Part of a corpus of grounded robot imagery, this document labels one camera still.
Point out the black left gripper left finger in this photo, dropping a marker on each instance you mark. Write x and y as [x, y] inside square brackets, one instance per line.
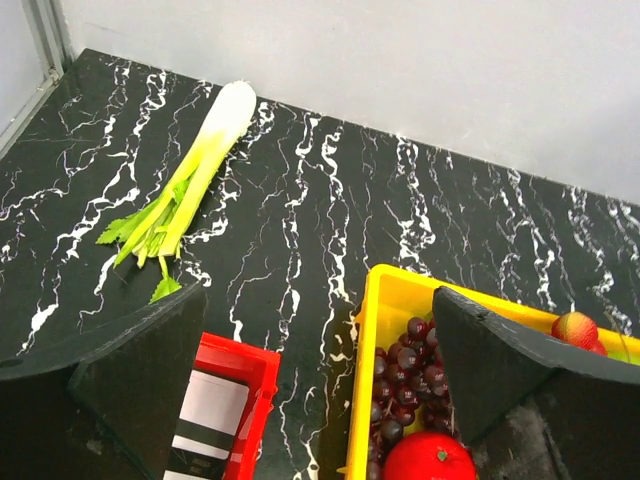
[103, 404]

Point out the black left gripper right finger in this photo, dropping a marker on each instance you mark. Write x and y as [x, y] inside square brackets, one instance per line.
[532, 407]

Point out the red plastic card tray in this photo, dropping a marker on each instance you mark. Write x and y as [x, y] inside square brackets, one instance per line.
[256, 368]

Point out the red lychee cluster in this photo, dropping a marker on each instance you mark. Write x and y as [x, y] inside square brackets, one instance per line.
[579, 330]

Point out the red tomato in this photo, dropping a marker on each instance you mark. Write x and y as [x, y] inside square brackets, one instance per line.
[429, 455]

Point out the dark purple grape bunch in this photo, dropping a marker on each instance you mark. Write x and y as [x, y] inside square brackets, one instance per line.
[409, 387]

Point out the yellow plastic fruit bin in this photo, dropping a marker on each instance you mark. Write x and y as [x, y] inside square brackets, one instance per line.
[392, 296]

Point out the green white celery stalk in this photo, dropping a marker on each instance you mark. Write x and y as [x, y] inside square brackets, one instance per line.
[156, 231]

